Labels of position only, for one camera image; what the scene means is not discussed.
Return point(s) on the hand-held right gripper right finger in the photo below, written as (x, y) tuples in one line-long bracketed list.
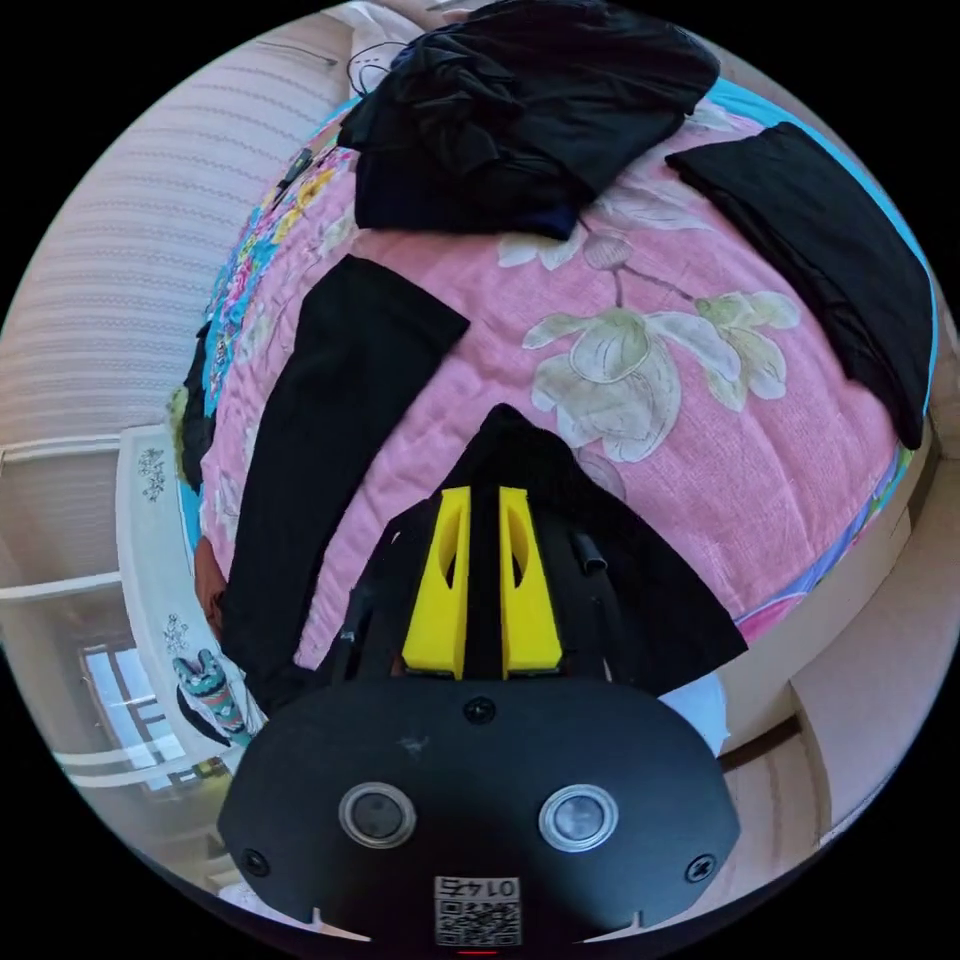
[(534, 607)]

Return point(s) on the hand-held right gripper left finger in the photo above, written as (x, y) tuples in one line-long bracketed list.
[(439, 600)]

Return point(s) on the black long pants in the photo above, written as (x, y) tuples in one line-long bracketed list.
[(337, 420)]

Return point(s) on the bed with pink floral quilt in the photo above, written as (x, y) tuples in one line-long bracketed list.
[(697, 495)]

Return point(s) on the folded black garment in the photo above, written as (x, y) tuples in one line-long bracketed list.
[(817, 255)]

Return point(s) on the pile of clothes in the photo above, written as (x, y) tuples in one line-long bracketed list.
[(525, 112)]

